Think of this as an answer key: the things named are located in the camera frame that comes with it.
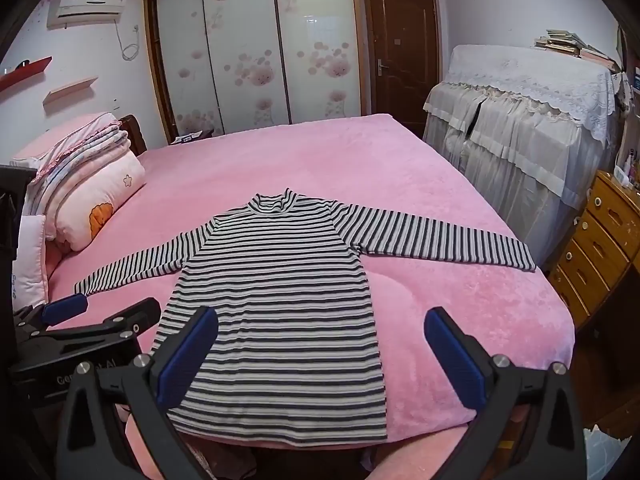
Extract wooden chest of drawers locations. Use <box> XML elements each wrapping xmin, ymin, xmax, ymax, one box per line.
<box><xmin>547</xmin><ymin>170</ymin><xmax>640</xmax><ymax>331</ymax></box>

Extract dark wooden headboard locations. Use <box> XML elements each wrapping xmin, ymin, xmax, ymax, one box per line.
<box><xmin>118</xmin><ymin>114</ymin><xmax>148</xmax><ymax>157</ymax></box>

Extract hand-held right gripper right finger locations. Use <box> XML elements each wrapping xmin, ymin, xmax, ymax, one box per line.
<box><xmin>424</xmin><ymin>306</ymin><xmax>588</xmax><ymax>480</ymax></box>

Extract floral sliding door wardrobe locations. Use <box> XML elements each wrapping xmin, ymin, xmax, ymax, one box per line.
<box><xmin>144</xmin><ymin>0</ymin><xmax>363</xmax><ymax>143</ymax></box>

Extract folded pink striped quilts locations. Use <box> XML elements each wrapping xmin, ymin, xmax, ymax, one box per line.
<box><xmin>10</xmin><ymin>112</ymin><xmax>133</xmax><ymax>196</ymax></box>

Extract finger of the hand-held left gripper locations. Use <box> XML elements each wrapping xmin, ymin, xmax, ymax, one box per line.
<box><xmin>17</xmin><ymin>297</ymin><xmax>163</xmax><ymax>358</ymax></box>
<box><xmin>12</xmin><ymin>294</ymin><xmax>91</xmax><ymax>333</ymax></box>

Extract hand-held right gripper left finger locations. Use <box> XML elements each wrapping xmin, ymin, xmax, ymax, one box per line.
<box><xmin>52</xmin><ymin>305</ymin><xmax>221</xmax><ymax>480</ymax></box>

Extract white air conditioner cable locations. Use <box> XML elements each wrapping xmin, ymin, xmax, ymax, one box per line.
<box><xmin>115</xmin><ymin>21</ymin><xmax>142</xmax><ymax>61</ymax></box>

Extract white lace cover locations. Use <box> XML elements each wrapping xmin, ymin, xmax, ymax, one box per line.
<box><xmin>444</xmin><ymin>44</ymin><xmax>622</xmax><ymax>128</ymax></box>

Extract pink bed blanket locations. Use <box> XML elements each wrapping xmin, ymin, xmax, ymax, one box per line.
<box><xmin>40</xmin><ymin>112</ymin><xmax>576</xmax><ymax>461</ymax></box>

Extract pink padded cushion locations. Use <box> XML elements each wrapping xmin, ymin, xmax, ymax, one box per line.
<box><xmin>10</xmin><ymin>212</ymin><xmax>51</xmax><ymax>311</ymax></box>

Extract red wall shelf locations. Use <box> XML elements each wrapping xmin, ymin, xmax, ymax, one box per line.
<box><xmin>0</xmin><ymin>56</ymin><xmax>53</xmax><ymax>92</ymax></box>

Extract stack of books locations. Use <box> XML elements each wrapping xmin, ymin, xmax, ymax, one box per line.
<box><xmin>534</xmin><ymin>29</ymin><xmax>621</xmax><ymax>68</ymax></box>

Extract striped turtleneck shirt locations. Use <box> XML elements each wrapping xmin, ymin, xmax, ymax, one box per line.
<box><xmin>74</xmin><ymin>187</ymin><xmax>538</xmax><ymax>443</ymax></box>

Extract pale wooden wall shelf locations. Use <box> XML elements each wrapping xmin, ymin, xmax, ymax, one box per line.
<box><xmin>42</xmin><ymin>76</ymin><xmax>99</xmax><ymax>106</ymax></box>

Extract brown wooden door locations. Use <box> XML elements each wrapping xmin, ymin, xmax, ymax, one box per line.
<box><xmin>361</xmin><ymin>0</ymin><xmax>443</xmax><ymax>136</ymax></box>

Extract white air conditioner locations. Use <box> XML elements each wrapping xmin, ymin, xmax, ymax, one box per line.
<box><xmin>46</xmin><ymin>0</ymin><xmax>126</xmax><ymax>30</ymax></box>

